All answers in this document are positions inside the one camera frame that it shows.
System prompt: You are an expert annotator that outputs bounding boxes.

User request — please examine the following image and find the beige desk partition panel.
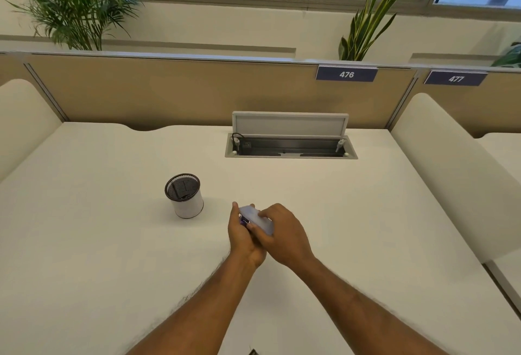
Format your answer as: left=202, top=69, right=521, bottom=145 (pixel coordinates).
left=414, top=67, right=521, bottom=139
left=24, top=52, right=420, bottom=131

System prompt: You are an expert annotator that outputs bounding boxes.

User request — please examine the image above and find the green leafy plant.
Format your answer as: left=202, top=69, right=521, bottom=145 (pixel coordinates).
left=491, top=42, right=521, bottom=68

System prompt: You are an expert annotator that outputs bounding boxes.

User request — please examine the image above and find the person's left hand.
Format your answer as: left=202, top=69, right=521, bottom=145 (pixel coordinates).
left=227, top=202, right=267, bottom=270

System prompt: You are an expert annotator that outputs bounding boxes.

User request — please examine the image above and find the person's right forearm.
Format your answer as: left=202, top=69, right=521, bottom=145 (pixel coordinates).
left=291, top=251, right=450, bottom=355

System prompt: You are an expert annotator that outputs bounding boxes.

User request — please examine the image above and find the dark blue desk number sign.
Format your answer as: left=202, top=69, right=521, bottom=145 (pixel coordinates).
left=315, top=65, right=379, bottom=82
left=424, top=70, right=488, bottom=87

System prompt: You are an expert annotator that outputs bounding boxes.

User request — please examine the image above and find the person's left forearm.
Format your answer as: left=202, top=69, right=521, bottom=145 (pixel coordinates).
left=127, top=251, right=256, bottom=355

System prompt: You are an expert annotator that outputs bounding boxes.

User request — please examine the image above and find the snake plant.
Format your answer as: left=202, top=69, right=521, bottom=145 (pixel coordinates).
left=338, top=0, right=419, bottom=62

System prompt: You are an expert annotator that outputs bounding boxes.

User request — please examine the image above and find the white cup with mesh rim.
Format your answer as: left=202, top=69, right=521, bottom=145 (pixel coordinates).
left=164, top=173, right=204, bottom=219

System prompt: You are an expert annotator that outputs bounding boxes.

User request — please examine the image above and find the person's right hand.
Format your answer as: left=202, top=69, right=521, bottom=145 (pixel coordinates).
left=247, top=203, right=315, bottom=271

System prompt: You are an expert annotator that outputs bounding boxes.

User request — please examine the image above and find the grey desk cable box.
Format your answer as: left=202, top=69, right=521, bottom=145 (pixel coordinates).
left=225, top=111, right=359, bottom=160

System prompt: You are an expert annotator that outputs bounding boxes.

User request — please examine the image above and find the white curved side divider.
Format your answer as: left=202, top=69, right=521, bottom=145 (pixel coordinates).
left=0, top=78, right=63, bottom=183
left=390, top=93, right=521, bottom=264

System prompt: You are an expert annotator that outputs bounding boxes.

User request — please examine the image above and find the translucent white plastic box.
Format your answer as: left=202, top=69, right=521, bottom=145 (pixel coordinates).
left=239, top=205, right=274, bottom=237

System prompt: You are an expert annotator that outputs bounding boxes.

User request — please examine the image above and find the palm plant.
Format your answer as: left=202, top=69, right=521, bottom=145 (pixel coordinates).
left=6, top=0, right=144, bottom=51

